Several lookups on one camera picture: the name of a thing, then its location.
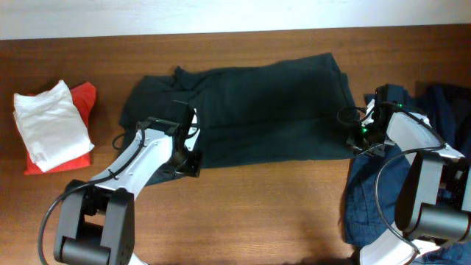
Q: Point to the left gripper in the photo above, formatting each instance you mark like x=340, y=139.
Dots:
x=190, y=162

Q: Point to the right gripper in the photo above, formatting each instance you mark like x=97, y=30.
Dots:
x=363, y=146

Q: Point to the black t-shirt white lettering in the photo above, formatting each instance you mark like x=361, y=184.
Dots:
x=250, y=115

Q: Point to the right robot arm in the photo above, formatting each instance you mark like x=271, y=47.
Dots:
x=408, y=193

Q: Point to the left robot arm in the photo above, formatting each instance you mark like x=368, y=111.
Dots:
x=97, y=218

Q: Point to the navy blue shorts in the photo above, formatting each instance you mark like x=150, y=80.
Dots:
x=448, y=108

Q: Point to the folded red shirt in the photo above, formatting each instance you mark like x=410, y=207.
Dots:
x=84, y=98

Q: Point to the folded white shirt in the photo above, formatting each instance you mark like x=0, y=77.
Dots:
x=51, y=127

